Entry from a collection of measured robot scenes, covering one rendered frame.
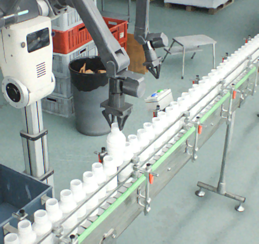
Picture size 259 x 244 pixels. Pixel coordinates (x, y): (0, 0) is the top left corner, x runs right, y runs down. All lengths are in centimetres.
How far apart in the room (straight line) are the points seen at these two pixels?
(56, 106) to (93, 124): 58
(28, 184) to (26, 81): 46
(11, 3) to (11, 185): 80
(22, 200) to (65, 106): 234
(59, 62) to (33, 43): 215
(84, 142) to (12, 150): 63
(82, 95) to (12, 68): 184
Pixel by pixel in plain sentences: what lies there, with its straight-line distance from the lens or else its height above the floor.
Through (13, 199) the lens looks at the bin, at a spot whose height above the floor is 78.
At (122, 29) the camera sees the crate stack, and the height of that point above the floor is 59.
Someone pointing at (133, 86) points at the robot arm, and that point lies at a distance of 140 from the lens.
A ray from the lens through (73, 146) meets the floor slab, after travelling 383.
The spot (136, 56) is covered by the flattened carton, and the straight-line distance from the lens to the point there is 524.
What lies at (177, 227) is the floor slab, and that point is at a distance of 302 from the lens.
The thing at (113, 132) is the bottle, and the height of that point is 125.
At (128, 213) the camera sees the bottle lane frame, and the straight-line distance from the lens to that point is 174.
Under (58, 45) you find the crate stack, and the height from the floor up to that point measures 74.
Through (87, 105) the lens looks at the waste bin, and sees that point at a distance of 379.
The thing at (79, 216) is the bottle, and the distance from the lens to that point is 149.
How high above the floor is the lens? 203
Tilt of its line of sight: 28 degrees down
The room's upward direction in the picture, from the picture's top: 1 degrees clockwise
